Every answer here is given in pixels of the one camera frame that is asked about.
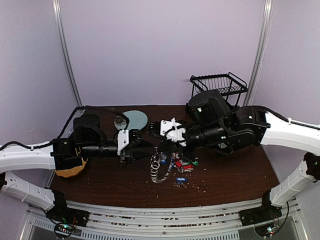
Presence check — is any pile of tagged keys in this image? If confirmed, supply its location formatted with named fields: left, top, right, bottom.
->
left=171, top=153, right=199, bottom=173

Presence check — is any silver chain of keyrings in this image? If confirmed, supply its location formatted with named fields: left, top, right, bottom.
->
left=149, top=147, right=175, bottom=185

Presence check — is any blue tagged key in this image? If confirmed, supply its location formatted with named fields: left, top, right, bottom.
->
left=158, top=153, right=167, bottom=164
left=175, top=177, right=188, bottom=189

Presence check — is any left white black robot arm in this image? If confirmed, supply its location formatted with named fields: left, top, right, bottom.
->
left=0, top=114, right=152, bottom=222

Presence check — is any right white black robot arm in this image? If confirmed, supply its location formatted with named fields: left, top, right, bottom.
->
left=148, top=90, right=320, bottom=221

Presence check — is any teal flower plate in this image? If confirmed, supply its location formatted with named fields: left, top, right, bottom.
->
left=114, top=110, right=148, bottom=130

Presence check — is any yellow dotted plate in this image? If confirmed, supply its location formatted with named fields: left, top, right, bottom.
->
left=54, top=159, right=87, bottom=178

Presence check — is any left green led board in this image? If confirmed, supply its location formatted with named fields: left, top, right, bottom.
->
left=53, top=223, right=75, bottom=236

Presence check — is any green led board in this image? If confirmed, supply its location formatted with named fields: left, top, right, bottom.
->
left=53, top=223, right=75, bottom=236
left=254, top=223, right=280, bottom=238

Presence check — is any right green led board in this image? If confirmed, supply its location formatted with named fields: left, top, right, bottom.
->
left=254, top=223, right=280, bottom=238

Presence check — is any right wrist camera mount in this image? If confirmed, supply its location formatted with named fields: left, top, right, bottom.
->
left=160, top=117, right=187, bottom=147

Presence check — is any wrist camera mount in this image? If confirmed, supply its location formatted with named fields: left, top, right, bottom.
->
left=160, top=117, right=187, bottom=147
left=117, top=129, right=129, bottom=156

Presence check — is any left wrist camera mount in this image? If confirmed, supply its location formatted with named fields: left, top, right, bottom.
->
left=117, top=129, right=129, bottom=156

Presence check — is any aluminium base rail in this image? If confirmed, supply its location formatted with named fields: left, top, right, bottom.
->
left=19, top=197, right=308, bottom=240

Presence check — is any black wire dish rack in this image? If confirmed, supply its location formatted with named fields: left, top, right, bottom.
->
left=189, top=72, right=248, bottom=113

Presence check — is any right black cable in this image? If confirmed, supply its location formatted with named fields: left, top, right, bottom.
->
left=259, top=106, right=320, bottom=131

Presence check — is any left aluminium frame post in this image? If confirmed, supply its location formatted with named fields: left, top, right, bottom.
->
left=52, top=0, right=83, bottom=107

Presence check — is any aluminium frame post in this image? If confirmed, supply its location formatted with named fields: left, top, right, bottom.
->
left=52, top=0, right=83, bottom=107
left=243, top=0, right=275, bottom=106

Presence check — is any right aluminium frame post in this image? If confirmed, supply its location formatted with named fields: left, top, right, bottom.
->
left=243, top=0, right=275, bottom=106

